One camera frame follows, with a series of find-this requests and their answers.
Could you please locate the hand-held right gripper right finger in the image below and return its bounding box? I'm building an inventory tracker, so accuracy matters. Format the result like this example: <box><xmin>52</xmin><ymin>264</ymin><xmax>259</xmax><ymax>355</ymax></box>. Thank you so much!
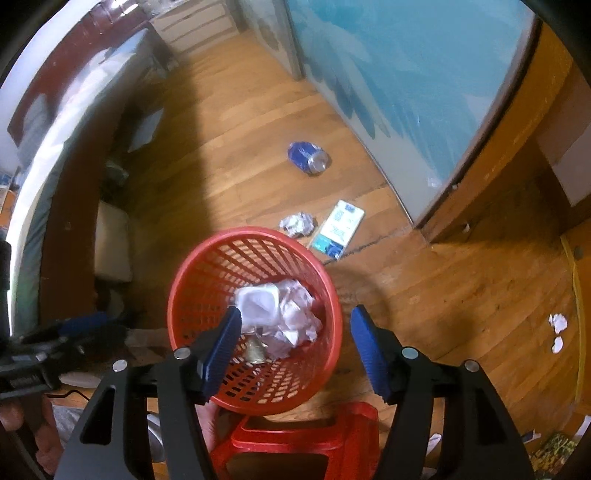
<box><xmin>349</xmin><ymin>305</ymin><xmax>539</xmax><ymax>480</ymax></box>

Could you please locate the red plastic stool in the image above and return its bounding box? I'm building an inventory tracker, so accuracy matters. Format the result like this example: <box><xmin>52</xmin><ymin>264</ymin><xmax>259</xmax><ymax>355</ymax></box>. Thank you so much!
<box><xmin>210</xmin><ymin>401</ymin><xmax>380</xmax><ymax>480</ymax></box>

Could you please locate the crumpled paper ball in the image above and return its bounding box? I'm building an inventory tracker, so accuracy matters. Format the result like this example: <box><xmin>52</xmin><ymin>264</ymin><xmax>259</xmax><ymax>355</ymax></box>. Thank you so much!
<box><xmin>279</xmin><ymin>211</ymin><xmax>317</xmax><ymax>238</ymax></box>

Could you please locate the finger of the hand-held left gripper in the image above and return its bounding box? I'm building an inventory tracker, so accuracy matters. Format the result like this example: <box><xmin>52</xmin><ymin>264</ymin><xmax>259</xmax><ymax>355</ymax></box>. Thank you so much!
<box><xmin>55</xmin><ymin>311</ymin><xmax>112</xmax><ymax>337</ymax></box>
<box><xmin>46</xmin><ymin>323</ymin><xmax>134</xmax><ymax>367</ymax></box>

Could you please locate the blue white packet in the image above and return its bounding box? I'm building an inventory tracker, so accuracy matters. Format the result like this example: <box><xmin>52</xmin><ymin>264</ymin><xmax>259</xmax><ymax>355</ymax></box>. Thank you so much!
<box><xmin>308</xmin><ymin>199</ymin><xmax>365</xmax><ymax>259</ymax></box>

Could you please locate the person's left hand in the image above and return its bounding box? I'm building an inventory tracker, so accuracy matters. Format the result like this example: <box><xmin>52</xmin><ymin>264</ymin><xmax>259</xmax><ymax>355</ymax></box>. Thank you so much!
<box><xmin>0</xmin><ymin>397</ymin><xmax>63</xmax><ymax>476</ymax></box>

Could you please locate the dark wooden bed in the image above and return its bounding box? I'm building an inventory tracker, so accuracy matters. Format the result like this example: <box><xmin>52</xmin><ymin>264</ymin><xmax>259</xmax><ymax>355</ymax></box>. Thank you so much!
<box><xmin>0</xmin><ymin>0</ymin><xmax>167</xmax><ymax>337</ymax></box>

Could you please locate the white plastic container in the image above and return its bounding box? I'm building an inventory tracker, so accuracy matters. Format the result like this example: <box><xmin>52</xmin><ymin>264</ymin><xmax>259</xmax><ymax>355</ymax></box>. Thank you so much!
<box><xmin>235</xmin><ymin>285</ymin><xmax>281</xmax><ymax>333</ymax></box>

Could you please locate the crushed blue can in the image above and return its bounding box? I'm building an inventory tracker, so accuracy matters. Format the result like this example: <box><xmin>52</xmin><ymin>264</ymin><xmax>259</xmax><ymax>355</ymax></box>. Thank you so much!
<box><xmin>288</xmin><ymin>141</ymin><xmax>332</xmax><ymax>176</ymax></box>

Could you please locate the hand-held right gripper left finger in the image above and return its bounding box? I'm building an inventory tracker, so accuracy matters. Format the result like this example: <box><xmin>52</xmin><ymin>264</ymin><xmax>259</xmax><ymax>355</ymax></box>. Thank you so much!
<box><xmin>53</xmin><ymin>305</ymin><xmax>243</xmax><ymax>480</ymax></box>

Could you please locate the colourful printed book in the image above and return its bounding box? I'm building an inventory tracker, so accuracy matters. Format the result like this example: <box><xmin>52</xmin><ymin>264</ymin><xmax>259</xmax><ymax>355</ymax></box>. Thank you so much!
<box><xmin>529</xmin><ymin>431</ymin><xmax>583</xmax><ymax>476</ymax></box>

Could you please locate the light wooden nightstand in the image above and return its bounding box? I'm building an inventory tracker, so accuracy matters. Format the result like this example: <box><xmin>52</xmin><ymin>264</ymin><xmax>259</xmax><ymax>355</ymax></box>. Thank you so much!
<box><xmin>150</xmin><ymin>0</ymin><xmax>238</xmax><ymax>54</ymax></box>

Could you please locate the floral glass wardrobe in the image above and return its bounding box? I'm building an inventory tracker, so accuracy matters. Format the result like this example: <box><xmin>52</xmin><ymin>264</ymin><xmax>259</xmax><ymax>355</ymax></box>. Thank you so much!
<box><xmin>240</xmin><ymin>0</ymin><xmax>541</xmax><ymax>229</ymax></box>

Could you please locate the cream storage box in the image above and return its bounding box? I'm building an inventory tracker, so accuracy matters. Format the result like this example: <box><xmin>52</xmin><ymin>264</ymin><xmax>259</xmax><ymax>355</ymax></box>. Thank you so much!
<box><xmin>95</xmin><ymin>202</ymin><xmax>134</xmax><ymax>283</ymax></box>

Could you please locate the wooden cabinet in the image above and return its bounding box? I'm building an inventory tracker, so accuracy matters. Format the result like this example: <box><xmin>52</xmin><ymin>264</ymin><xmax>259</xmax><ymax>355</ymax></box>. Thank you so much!
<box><xmin>416</xmin><ymin>23</ymin><xmax>591</xmax><ymax>245</ymax></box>

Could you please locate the red plastic mesh basket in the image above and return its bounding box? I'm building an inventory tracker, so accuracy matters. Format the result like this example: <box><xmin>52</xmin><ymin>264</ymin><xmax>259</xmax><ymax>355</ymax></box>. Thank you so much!
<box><xmin>167</xmin><ymin>226</ymin><xmax>343</xmax><ymax>415</ymax></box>

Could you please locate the white paper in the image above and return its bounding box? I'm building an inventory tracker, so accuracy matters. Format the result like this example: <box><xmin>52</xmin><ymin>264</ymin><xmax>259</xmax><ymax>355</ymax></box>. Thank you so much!
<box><xmin>263</xmin><ymin>278</ymin><xmax>323</xmax><ymax>361</ymax></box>

